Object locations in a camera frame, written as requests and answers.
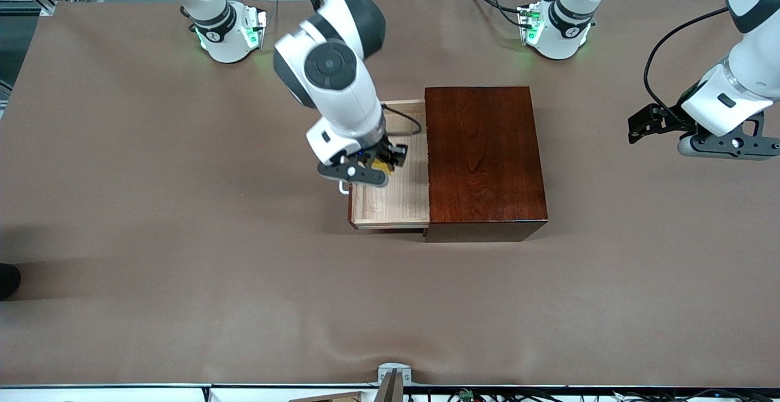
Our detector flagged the black left arm base cables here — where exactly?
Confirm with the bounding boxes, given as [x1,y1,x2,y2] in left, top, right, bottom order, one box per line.
[466,0,532,29]

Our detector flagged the brown table mat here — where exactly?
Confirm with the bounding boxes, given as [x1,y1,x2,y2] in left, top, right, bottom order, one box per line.
[0,0,780,389]

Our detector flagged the black round object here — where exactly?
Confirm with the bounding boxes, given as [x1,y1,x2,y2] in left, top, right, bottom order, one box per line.
[0,263,21,301]

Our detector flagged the dark wood cabinet box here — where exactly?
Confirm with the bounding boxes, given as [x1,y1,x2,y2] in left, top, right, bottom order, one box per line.
[424,85,548,244]

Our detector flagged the wooden drawer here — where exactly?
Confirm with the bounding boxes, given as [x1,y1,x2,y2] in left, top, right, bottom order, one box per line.
[348,100,431,231]

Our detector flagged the grey metal bracket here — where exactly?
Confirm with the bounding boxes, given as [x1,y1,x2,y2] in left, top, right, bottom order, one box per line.
[373,362,414,402]

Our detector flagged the light brown board piece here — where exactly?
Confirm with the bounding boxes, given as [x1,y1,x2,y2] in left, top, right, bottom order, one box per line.
[286,391,367,402]

